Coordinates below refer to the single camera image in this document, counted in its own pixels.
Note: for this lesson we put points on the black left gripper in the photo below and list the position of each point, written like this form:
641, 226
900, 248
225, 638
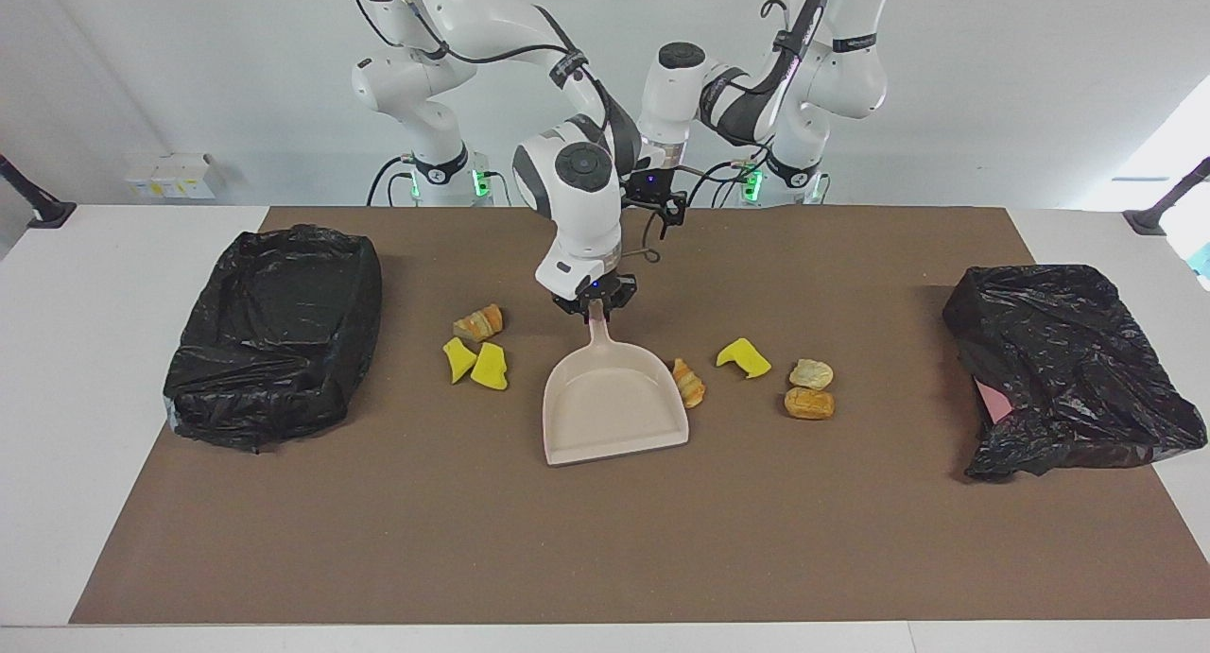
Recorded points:
652, 192

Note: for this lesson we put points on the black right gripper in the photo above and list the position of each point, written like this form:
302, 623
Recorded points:
596, 286

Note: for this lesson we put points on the beige plastic dustpan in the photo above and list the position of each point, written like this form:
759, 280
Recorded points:
610, 407

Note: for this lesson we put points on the toy croissant piece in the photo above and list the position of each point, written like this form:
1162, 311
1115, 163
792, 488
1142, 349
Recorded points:
688, 384
477, 323

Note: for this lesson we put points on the blocky yellow sponge piece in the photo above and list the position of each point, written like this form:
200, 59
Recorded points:
490, 368

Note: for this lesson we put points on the wedge yellow sponge piece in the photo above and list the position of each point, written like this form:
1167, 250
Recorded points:
458, 358

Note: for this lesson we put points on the notched yellow sponge piece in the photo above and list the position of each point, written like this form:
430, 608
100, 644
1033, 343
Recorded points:
742, 357

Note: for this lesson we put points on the pale toy dumpling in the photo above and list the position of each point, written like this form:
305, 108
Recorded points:
811, 373

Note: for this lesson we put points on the brown toy bread bun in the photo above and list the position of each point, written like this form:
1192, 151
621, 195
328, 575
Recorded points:
809, 403

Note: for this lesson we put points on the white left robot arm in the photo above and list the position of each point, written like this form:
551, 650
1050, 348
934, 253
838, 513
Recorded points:
841, 77

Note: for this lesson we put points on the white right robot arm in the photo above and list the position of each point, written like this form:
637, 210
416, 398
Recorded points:
577, 176

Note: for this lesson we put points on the black plastic trash bag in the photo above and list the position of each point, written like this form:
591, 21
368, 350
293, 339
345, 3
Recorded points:
1078, 369
274, 351

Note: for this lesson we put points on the pink plastic bin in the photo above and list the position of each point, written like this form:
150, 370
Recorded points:
993, 403

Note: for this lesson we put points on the brown table mat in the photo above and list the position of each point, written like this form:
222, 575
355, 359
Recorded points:
605, 540

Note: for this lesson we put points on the black clamp stand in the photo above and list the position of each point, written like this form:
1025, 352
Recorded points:
33, 199
1167, 199

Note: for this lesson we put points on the teal plastic object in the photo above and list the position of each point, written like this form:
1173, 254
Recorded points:
1202, 259

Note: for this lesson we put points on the white wall socket box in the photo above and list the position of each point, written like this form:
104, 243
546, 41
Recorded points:
170, 175

